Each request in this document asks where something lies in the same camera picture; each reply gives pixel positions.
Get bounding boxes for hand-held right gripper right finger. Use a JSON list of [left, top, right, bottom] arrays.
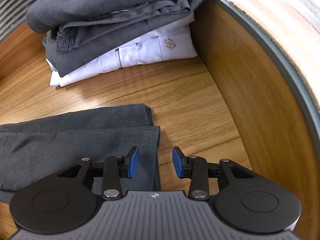
[[172, 146, 255, 200]]

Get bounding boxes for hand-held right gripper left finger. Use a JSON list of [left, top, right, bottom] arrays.
[[57, 146, 140, 200]]

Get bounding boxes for dark grey pants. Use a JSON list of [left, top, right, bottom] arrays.
[[0, 103, 162, 203]]

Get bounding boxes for folded white shirt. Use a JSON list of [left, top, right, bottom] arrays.
[[46, 14, 198, 88]]

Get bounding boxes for striped frosted glass pane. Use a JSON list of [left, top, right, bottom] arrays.
[[0, 0, 45, 40]]

